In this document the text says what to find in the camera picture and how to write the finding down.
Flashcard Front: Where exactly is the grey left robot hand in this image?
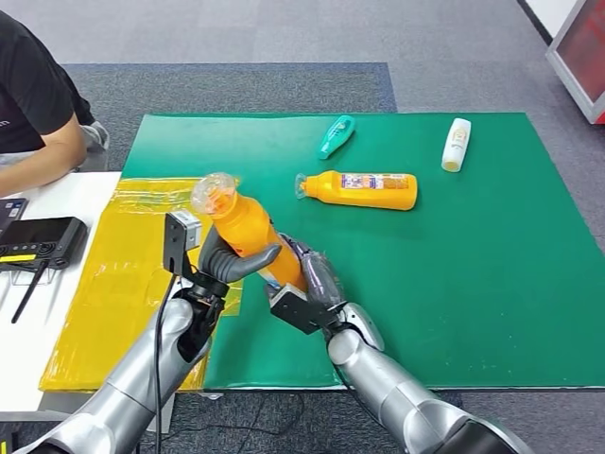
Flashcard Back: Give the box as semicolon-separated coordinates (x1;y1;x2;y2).
198;225;283;287

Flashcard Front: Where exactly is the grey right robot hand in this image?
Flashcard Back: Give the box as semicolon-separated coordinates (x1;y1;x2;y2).
264;233;349;309

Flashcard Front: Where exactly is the orange bottle with clear cap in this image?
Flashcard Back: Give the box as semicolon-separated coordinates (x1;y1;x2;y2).
295;170;419;213
190;172;309;294

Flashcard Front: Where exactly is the teal plastic bottle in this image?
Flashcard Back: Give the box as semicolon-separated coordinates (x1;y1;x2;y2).
318;114;356;161

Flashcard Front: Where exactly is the white plastic bottle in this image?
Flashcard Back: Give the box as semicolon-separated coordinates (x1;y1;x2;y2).
441;117;472;173

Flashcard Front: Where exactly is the yellow film covered cardboard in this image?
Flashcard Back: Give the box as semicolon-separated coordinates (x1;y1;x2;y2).
38;177;244;393

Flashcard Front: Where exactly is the green table mat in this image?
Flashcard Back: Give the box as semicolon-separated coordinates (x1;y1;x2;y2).
121;113;605;391

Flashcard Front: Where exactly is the black tablet controller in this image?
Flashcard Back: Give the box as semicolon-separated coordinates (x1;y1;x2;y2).
0;217;89;271

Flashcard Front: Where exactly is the black antenna rod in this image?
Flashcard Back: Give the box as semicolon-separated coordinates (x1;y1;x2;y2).
11;259;50;325

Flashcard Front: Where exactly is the person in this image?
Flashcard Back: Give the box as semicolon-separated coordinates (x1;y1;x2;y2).
0;10;111;197

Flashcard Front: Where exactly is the red and white cabinet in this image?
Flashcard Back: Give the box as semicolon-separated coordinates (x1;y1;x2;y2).
546;0;605;125

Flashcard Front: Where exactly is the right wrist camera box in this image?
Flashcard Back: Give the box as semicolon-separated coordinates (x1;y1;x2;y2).
269;283;349;337

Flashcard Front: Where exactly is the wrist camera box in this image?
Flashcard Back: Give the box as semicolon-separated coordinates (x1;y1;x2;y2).
269;283;349;337
163;211;204;277

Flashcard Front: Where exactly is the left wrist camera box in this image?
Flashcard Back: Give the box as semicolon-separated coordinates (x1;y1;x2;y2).
163;211;204;277

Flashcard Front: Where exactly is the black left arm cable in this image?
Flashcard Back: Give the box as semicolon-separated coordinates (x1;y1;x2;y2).
153;272;178;454

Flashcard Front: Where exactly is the black floor cable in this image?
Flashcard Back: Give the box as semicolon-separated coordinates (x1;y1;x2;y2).
163;393;306;449

